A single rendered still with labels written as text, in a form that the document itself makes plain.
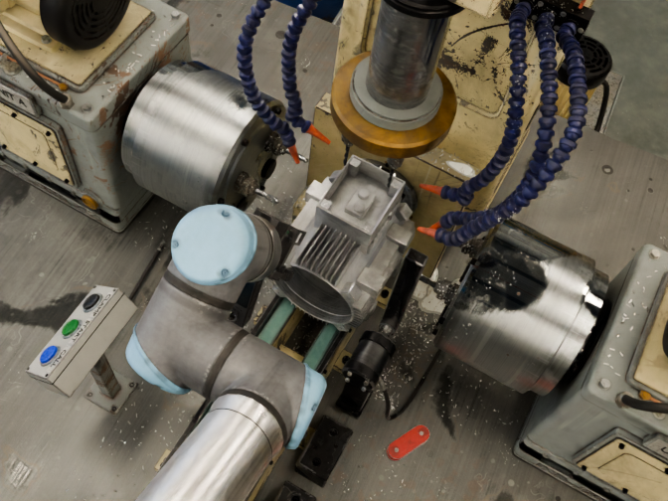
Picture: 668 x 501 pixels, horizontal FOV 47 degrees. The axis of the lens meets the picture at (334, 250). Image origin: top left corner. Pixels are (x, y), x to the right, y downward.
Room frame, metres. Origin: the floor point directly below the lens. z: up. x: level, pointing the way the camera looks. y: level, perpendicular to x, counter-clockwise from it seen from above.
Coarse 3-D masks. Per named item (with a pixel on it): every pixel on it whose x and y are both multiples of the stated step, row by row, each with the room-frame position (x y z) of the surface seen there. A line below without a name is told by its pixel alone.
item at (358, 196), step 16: (352, 160) 0.73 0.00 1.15; (352, 176) 0.72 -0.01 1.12; (368, 176) 0.73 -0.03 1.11; (384, 176) 0.72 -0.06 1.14; (336, 192) 0.69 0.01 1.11; (352, 192) 0.69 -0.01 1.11; (368, 192) 0.69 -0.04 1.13; (384, 192) 0.70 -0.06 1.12; (400, 192) 0.69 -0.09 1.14; (320, 208) 0.63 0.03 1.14; (336, 208) 0.66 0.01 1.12; (352, 208) 0.65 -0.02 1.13; (368, 208) 0.66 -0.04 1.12; (384, 208) 0.67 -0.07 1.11; (336, 224) 0.62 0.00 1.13; (352, 224) 0.61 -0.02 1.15; (368, 224) 0.62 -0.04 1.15; (384, 224) 0.65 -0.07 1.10; (352, 240) 0.61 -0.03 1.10; (368, 240) 0.60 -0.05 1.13
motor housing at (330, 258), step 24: (312, 216) 0.66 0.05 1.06; (312, 240) 0.60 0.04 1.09; (336, 240) 0.60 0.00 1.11; (384, 240) 0.64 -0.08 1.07; (312, 264) 0.55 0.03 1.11; (336, 264) 0.57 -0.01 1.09; (360, 264) 0.58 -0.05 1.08; (384, 264) 0.60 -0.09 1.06; (288, 288) 0.57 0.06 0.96; (312, 288) 0.59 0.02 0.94; (336, 288) 0.53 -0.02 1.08; (360, 288) 0.55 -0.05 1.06; (312, 312) 0.54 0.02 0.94; (336, 312) 0.55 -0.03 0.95; (360, 312) 0.51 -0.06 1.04
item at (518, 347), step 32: (512, 224) 0.67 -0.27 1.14; (480, 256) 0.59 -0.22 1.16; (512, 256) 0.60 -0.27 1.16; (544, 256) 0.61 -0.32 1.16; (576, 256) 0.63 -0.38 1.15; (448, 288) 0.57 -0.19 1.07; (480, 288) 0.55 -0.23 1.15; (512, 288) 0.55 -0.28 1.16; (544, 288) 0.56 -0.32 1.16; (576, 288) 0.57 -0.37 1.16; (448, 320) 0.51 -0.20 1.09; (480, 320) 0.51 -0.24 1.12; (512, 320) 0.51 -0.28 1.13; (544, 320) 0.51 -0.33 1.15; (576, 320) 0.52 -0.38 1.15; (448, 352) 0.49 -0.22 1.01; (480, 352) 0.48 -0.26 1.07; (512, 352) 0.47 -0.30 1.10; (544, 352) 0.47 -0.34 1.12; (576, 352) 0.48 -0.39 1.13; (512, 384) 0.45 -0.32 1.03; (544, 384) 0.45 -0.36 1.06
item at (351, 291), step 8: (336, 176) 0.74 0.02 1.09; (400, 208) 0.70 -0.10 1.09; (408, 208) 0.70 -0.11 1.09; (400, 216) 0.69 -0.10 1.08; (408, 216) 0.69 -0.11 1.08; (272, 288) 0.57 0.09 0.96; (344, 288) 0.53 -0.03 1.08; (352, 288) 0.53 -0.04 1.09; (280, 296) 0.56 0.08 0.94; (344, 296) 0.52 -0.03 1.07; (352, 296) 0.52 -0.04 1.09; (344, 328) 0.52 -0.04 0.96
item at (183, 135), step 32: (192, 64) 0.86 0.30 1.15; (160, 96) 0.77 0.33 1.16; (192, 96) 0.78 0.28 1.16; (224, 96) 0.80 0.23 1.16; (128, 128) 0.73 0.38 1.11; (160, 128) 0.73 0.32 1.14; (192, 128) 0.73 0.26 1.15; (224, 128) 0.73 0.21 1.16; (256, 128) 0.77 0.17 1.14; (128, 160) 0.71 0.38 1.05; (160, 160) 0.69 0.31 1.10; (192, 160) 0.69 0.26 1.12; (224, 160) 0.69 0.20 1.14; (256, 160) 0.76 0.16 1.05; (160, 192) 0.67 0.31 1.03; (192, 192) 0.66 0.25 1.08; (224, 192) 0.67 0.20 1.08
